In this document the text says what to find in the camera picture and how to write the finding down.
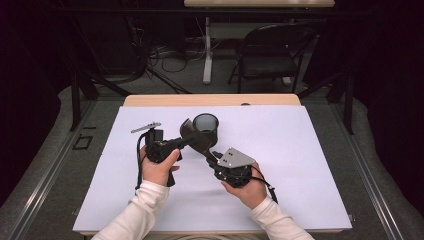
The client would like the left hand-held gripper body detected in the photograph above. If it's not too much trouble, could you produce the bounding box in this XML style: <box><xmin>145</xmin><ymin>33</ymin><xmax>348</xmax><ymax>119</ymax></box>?
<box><xmin>130</xmin><ymin>121</ymin><xmax>184</xmax><ymax>164</ymax></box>

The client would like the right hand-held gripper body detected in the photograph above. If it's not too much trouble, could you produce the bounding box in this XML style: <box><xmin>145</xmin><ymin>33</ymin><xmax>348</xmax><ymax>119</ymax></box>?
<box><xmin>213</xmin><ymin>147</ymin><xmax>257</xmax><ymax>188</ymax></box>

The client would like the black mesh cup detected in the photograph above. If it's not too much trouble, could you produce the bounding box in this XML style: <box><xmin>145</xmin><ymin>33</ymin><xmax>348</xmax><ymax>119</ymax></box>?
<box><xmin>192</xmin><ymin>113</ymin><xmax>220</xmax><ymax>148</ymax></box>

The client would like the person's left hand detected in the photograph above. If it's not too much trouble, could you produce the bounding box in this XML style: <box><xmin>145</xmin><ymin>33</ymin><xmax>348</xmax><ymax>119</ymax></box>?
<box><xmin>139</xmin><ymin>145</ymin><xmax>183</xmax><ymax>187</ymax></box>

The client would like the person's right hand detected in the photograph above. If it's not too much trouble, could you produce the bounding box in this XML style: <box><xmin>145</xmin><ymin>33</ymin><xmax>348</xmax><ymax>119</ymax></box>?
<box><xmin>220</xmin><ymin>162</ymin><xmax>269</xmax><ymax>210</ymax></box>

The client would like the wooden table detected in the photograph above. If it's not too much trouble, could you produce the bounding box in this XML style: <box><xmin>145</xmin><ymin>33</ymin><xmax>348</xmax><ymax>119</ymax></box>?
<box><xmin>79</xmin><ymin>93</ymin><xmax>345</xmax><ymax>237</ymax></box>

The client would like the white board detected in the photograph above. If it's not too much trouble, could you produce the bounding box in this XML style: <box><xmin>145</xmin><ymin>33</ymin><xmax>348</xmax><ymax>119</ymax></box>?
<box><xmin>72</xmin><ymin>105</ymin><xmax>353</xmax><ymax>233</ymax></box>

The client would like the white-legged wooden desk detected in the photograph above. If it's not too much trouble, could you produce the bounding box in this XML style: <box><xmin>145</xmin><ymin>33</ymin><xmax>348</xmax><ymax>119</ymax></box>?
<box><xmin>183</xmin><ymin>0</ymin><xmax>336</xmax><ymax>85</ymax></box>

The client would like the black folding chair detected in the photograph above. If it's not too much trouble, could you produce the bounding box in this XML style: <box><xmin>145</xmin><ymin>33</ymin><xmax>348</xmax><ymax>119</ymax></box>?
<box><xmin>227</xmin><ymin>23</ymin><xmax>319</xmax><ymax>95</ymax></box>

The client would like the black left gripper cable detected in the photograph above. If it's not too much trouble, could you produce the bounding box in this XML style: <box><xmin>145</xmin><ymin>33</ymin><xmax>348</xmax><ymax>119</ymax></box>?
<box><xmin>134</xmin><ymin>131</ymin><xmax>150</xmax><ymax>191</ymax></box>

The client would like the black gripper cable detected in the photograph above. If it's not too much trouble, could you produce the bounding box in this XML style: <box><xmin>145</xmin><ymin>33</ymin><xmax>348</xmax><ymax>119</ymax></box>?
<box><xmin>134</xmin><ymin>131</ymin><xmax>150</xmax><ymax>191</ymax></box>
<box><xmin>249</xmin><ymin>166</ymin><xmax>279</xmax><ymax>205</ymax></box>

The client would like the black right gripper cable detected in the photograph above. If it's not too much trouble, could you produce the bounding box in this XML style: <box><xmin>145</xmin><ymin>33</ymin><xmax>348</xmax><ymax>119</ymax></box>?
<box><xmin>249</xmin><ymin>166</ymin><xmax>279</xmax><ymax>205</ymax></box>

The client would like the black metal frame stand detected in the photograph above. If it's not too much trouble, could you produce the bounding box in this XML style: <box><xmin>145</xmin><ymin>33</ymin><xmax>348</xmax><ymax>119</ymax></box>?
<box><xmin>68</xmin><ymin>64</ymin><xmax>133</xmax><ymax>133</ymax></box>
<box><xmin>297</xmin><ymin>66</ymin><xmax>355</xmax><ymax>136</ymax></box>

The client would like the tangle of floor cables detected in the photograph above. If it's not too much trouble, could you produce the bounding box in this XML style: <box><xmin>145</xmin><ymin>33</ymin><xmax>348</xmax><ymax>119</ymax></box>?
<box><xmin>128</xmin><ymin>16</ymin><xmax>208</xmax><ymax>83</ymax></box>

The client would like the metal floor rail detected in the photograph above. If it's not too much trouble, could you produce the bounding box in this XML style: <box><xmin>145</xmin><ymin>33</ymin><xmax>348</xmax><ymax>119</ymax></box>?
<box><xmin>329</xmin><ymin>101</ymin><xmax>406</xmax><ymax>240</ymax></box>
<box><xmin>6</xmin><ymin>99</ymin><xmax>98</xmax><ymax>240</ymax></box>

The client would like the black horizontal frame bar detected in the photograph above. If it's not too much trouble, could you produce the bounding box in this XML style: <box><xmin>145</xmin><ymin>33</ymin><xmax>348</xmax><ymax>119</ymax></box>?
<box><xmin>49</xmin><ymin>8</ymin><xmax>371</xmax><ymax>17</ymax></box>

